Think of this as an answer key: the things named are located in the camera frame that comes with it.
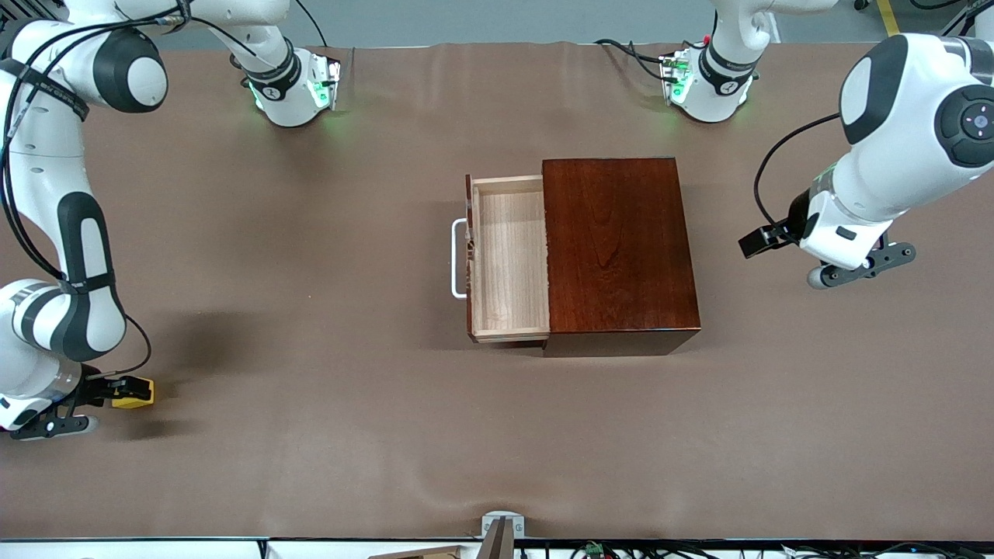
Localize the dark brown wooden cabinet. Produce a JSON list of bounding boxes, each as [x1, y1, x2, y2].
[[541, 158, 702, 358]]

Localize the silver metal bracket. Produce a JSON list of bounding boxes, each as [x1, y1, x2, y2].
[[481, 510, 527, 540]]

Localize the black left base cables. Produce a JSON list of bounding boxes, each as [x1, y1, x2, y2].
[[594, 37, 676, 83]]

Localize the black right base cable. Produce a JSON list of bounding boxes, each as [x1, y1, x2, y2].
[[291, 0, 328, 49]]

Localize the grey mounting post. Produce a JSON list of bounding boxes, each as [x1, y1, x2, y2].
[[475, 516, 515, 559]]

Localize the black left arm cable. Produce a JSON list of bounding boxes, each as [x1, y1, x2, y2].
[[753, 113, 843, 228]]

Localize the yellow block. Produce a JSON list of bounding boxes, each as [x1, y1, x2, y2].
[[111, 378, 155, 410]]

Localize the brown table mat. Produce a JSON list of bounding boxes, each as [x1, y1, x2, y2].
[[0, 40, 994, 542]]

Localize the wooden drawer with white handle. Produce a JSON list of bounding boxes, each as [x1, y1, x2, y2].
[[450, 174, 551, 344]]

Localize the aluminium frame profile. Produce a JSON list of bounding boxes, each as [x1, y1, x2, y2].
[[936, 0, 994, 36]]

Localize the light wooden board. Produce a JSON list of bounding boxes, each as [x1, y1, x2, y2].
[[367, 545, 467, 559]]

